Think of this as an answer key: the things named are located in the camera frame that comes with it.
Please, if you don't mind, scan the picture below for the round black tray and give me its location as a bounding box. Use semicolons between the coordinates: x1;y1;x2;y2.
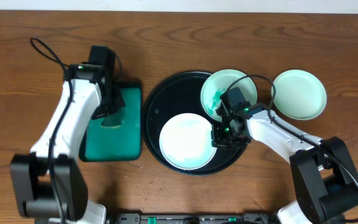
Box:
141;70;245;176

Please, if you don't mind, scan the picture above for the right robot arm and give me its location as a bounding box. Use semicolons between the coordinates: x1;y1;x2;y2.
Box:
212;105;358;223

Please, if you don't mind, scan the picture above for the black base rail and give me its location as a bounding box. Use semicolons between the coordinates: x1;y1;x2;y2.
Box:
106;213;280;224

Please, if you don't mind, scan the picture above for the mint green plate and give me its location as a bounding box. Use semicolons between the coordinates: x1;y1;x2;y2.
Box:
273;69;327;120
200;69;257;122

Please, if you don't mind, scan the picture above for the rectangular black water tray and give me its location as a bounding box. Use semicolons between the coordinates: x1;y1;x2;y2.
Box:
79;82;142;162

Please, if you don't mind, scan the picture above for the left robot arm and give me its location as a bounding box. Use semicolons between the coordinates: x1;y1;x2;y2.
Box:
10;63;124;223

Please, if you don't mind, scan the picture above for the green scrubbing sponge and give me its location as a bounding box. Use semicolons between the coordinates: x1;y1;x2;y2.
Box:
101;113;122;128

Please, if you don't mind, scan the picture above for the white plate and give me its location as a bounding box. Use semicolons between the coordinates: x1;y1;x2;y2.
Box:
158;113;217;170

